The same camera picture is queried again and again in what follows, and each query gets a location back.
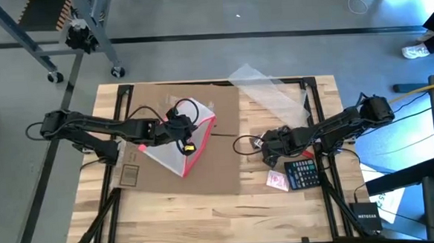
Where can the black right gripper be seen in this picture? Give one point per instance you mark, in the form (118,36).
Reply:
(283,142)

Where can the black yellow striped mat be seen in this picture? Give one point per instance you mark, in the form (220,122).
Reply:
(44,13)

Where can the black desk leg beam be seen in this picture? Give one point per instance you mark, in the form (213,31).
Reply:
(402,177)

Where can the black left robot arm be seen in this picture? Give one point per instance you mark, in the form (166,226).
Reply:
(102,127)

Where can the black Netgear network switch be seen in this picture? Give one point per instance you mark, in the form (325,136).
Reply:
(367,216)

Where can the pink white card packet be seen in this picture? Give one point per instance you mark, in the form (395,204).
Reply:
(277,180)

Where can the black caster wheel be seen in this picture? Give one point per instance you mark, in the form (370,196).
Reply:
(55,76)
(117,71)

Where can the pink mesh zipper pouch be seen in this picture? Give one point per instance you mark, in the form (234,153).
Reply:
(170,157)

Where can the black aluminium table frame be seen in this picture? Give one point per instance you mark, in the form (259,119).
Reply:
(113,201)

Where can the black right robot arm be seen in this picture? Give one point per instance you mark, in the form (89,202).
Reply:
(343,124)

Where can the white printed paper sheet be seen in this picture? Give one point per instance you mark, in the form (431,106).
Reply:
(392,201)

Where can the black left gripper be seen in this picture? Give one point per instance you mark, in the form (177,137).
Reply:
(174,130)

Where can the black calculator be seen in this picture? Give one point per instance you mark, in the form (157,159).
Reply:
(303,174)

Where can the grey metal rolling cart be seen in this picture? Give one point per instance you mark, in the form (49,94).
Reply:
(98,27)

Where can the brown cardboard box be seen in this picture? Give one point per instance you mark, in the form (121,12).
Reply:
(219,166)

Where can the black tangled device bundle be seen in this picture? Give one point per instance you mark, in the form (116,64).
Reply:
(80,37)

